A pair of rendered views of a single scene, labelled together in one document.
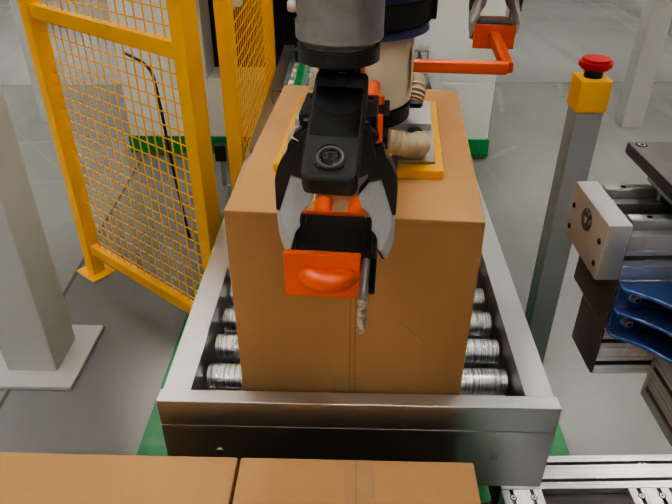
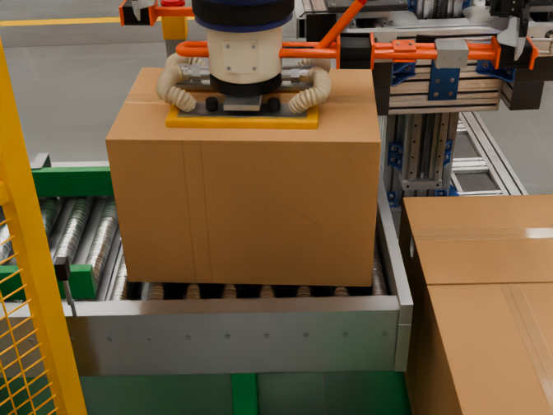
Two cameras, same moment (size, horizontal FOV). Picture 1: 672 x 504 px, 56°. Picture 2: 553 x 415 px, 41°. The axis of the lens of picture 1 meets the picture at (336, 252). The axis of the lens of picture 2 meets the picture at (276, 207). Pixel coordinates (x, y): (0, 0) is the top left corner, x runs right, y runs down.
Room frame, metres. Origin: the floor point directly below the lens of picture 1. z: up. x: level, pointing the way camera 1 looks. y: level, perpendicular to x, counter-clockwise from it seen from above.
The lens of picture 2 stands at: (1.11, 1.57, 1.71)
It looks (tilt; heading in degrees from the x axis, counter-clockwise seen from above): 33 degrees down; 269
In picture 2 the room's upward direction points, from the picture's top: 1 degrees counter-clockwise
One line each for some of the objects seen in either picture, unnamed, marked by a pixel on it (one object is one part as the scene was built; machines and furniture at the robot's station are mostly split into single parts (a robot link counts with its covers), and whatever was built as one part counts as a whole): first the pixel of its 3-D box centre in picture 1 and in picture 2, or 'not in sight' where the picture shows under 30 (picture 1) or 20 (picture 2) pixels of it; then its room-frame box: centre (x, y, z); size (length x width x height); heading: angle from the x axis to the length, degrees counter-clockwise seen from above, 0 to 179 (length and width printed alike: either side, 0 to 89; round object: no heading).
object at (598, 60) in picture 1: (594, 67); (173, 5); (1.34, -0.55, 1.02); 0.07 x 0.07 x 0.04
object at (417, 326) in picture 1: (360, 228); (252, 173); (1.13, -0.05, 0.75); 0.60 x 0.40 x 0.40; 175
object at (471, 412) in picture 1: (357, 410); (385, 226); (0.78, -0.04, 0.58); 0.70 x 0.03 x 0.06; 88
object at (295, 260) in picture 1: (326, 252); (512, 53); (0.54, 0.01, 1.07); 0.08 x 0.07 x 0.05; 175
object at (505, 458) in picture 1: (355, 451); (383, 258); (0.78, -0.04, 0.47); 0.70 x 0.03 x 0.15; 88
